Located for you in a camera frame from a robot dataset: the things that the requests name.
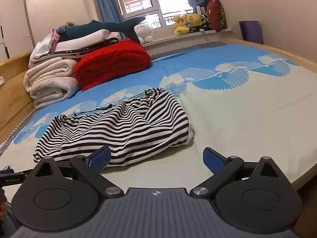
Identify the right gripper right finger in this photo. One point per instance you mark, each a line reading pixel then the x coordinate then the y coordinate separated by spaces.
pixel 255 197

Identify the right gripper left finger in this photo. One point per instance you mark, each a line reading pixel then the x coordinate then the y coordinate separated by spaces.
pixel 61 195

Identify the black white striped garment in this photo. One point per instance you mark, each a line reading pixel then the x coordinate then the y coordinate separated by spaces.
pixel 134 130

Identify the person's hand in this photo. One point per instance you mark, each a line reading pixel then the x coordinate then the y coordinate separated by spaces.
pixel 3 206

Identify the blue white patterned bedsheet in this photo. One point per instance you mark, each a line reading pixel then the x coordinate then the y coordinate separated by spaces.
pixel 198 91

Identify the cream folded quilt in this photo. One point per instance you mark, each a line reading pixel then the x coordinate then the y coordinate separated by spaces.
pixel 51 81

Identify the red folded blanket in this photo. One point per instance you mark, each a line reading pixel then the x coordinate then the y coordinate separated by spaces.
pixel 111 62

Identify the white folded bedding stack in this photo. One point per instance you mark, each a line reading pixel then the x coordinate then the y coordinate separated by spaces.
pixel 49 47

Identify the purple rolled mat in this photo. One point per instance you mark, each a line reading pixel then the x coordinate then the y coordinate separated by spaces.
pixel 251 31

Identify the dark teal shark plush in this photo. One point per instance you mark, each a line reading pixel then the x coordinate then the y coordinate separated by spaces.
pixel 77 31

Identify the white plush toy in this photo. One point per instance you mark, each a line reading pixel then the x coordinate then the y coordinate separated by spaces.
pixel 144 33

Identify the red cushion on sill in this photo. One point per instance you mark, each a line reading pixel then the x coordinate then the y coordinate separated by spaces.
pixel 215 14

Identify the yellow plush toys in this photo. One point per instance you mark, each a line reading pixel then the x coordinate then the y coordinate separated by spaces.
pixel 190 23

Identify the left blue curtain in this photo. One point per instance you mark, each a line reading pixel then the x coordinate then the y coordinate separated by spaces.
pixel 109 10

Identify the window with white frame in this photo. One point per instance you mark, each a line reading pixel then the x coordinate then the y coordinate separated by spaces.
pixel 158 13

